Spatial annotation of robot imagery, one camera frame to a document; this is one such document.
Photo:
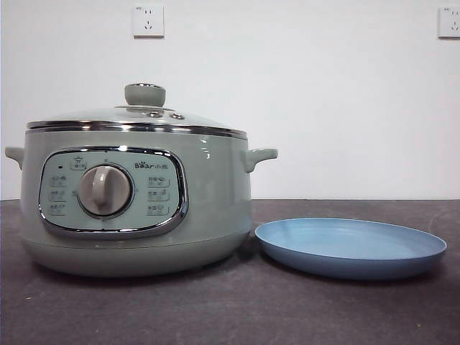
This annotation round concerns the glass lid with green knob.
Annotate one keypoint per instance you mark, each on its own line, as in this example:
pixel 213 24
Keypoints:
pixel 145 95

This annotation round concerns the pale green electric steamer pot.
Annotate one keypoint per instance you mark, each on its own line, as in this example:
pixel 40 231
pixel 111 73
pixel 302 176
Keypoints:
pixel 212 201

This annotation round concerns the blue plate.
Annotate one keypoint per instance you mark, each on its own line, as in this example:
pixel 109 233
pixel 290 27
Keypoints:
pixel 345 251

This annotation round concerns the white wall socket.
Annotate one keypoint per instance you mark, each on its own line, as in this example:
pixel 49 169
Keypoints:
pixel 148 21
pixel 450 22

